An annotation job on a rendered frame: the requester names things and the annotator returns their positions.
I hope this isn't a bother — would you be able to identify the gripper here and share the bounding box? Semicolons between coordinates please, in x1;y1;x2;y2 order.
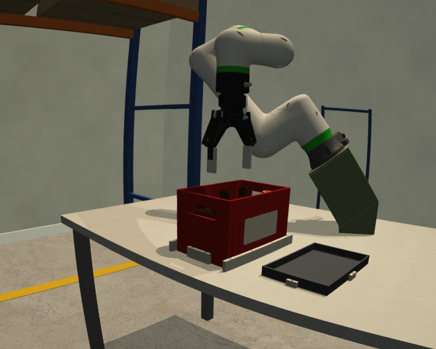
202;93;257;173

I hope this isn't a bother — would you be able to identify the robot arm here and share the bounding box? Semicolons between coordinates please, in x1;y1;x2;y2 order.
189;25;349;170

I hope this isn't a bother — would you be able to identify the red plastic crate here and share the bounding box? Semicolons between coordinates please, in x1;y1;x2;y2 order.
177;180;290;267

